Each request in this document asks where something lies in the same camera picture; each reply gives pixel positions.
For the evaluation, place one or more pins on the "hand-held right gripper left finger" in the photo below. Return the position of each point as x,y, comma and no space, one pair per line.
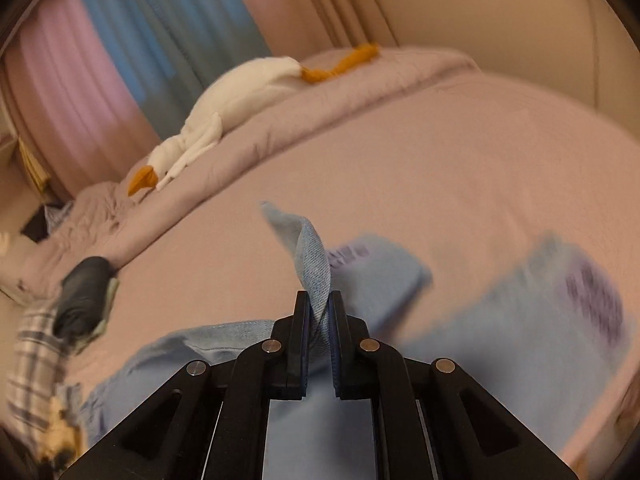
304,345

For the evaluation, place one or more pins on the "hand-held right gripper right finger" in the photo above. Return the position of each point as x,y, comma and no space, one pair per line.
336,360

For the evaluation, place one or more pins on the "light blue denim pants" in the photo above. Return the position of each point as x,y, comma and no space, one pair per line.
525,340

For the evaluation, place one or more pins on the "dark blue folded pants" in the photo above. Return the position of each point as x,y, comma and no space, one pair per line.
82,295

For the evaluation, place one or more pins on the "bed with pink sheet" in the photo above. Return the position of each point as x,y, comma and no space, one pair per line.
425,185

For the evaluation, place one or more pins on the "purple quilted comforter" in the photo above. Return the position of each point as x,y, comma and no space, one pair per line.
300,110

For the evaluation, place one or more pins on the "cream floral cloth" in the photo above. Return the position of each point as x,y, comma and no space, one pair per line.
62,430

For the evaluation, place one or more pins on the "white goose plush toy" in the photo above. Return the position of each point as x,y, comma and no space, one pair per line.
240,85

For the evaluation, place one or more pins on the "plaid shirt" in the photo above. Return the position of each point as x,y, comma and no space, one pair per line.
35,365

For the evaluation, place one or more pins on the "blue checked cloth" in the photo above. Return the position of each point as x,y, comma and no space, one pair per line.
60,212

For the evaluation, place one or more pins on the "dark cloth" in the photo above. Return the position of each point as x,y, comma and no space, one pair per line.
37,225

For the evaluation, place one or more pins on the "blue curtain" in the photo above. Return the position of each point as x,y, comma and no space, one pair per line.
165,35

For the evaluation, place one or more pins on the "pink curtain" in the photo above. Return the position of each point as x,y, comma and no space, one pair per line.
280,5
75,85

